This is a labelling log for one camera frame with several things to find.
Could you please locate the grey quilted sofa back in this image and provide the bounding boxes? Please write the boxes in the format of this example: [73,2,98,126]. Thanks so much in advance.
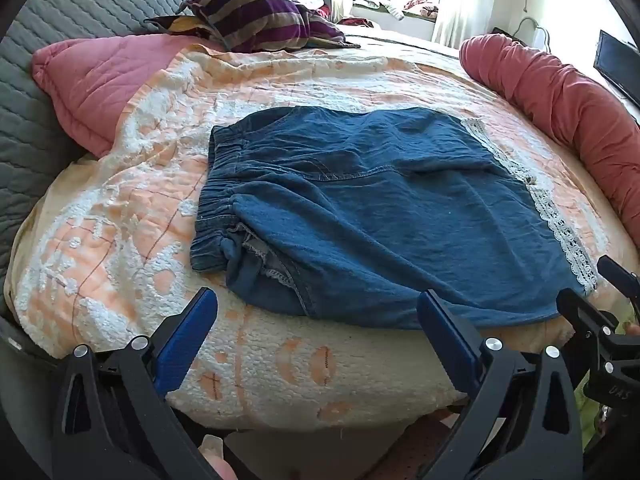
[0,0,238,286]

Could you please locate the rolled pink quilt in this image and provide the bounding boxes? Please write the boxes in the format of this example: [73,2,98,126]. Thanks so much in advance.
[459,33,640,233]

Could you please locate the peach and white blanket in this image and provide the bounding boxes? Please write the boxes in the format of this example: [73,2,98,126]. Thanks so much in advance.
[14,35,613,432]

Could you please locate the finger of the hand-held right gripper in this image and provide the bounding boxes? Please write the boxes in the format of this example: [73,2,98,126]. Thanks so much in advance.
[556,287,619,357]
[597,255,640,311]

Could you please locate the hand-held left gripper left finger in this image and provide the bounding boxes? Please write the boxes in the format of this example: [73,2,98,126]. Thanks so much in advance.
[50,287,223,480]

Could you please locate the pink quilted pillow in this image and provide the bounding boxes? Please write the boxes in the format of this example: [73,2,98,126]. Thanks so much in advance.
[31,35,226,158]

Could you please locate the white curtain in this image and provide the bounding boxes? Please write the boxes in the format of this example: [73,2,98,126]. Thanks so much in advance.
[431,0,502,49]

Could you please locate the purple striped pillow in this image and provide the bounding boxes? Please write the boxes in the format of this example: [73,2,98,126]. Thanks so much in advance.
[144,0,361,53]

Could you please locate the black flat monitor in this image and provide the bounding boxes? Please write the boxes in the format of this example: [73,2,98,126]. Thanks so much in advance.
[593,30,640,112]

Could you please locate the blue denim pants lace trim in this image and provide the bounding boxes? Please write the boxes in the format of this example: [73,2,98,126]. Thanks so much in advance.
[189,105,600,330]

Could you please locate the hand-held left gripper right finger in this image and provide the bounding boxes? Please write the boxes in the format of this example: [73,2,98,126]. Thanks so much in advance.
[417,289,584,480]

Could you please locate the clothes on windowsill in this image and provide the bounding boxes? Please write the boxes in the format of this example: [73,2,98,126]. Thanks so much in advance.
[351,0,442,25]

